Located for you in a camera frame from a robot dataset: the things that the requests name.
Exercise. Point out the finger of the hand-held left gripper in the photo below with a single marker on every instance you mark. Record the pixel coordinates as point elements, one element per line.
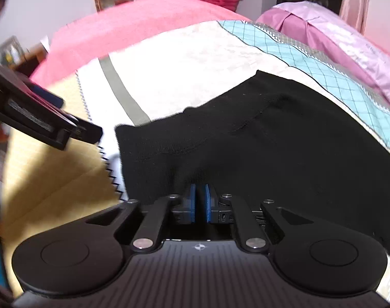
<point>87,132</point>

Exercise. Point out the patterned bedspread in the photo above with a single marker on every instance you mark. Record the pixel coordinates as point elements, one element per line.
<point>188,70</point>

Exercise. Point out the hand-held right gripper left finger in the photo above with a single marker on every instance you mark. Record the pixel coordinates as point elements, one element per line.
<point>190,205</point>

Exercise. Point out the wooden nightstand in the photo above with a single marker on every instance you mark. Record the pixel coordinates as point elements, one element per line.
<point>32,59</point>

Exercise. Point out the picture frame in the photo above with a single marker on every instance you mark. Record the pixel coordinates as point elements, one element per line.
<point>9,49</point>

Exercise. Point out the pink curtain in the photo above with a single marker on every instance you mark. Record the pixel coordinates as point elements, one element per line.
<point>355,0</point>

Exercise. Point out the pink fleece blanket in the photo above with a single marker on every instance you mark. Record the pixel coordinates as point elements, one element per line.
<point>124,29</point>

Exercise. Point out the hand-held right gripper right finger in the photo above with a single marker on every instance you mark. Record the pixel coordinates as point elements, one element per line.
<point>210,205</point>

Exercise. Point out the black pants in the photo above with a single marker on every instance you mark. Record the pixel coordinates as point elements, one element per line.
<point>262,154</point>

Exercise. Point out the pink satin pillow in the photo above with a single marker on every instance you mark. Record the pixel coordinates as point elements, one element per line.
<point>336,35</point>

